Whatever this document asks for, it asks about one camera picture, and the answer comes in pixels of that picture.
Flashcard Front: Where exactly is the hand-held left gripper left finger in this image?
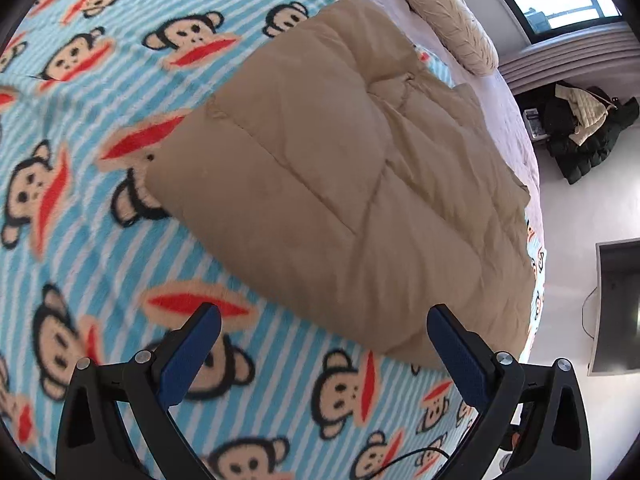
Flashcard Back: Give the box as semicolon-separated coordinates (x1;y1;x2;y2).
54;302;223;480

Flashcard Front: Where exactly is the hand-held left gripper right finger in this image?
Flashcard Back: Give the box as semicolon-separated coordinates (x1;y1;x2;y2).
426;302;591;480

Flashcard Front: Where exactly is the beige quilt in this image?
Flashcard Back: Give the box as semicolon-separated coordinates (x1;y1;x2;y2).
145;0;533;371

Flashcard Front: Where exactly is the striped monkey print blanket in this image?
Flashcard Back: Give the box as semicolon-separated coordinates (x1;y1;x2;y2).
0;0;548;480

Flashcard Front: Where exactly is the flat screen monitor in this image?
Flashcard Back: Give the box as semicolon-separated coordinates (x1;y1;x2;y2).
587;240;640;377

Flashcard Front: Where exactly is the black puffer coat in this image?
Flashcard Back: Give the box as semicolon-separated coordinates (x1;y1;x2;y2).
544;82;640;186

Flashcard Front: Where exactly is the cream quilted jacket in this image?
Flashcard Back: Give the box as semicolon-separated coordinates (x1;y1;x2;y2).
555;84;615;147

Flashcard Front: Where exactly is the round cream cushion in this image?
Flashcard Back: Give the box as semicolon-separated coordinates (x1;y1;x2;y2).
400;0;500;77

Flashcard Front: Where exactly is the black cable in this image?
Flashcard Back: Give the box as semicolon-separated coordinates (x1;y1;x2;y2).
345;447;453;480

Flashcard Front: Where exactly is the thin monitor cable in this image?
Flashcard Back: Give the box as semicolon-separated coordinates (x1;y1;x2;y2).
581;285;599;342

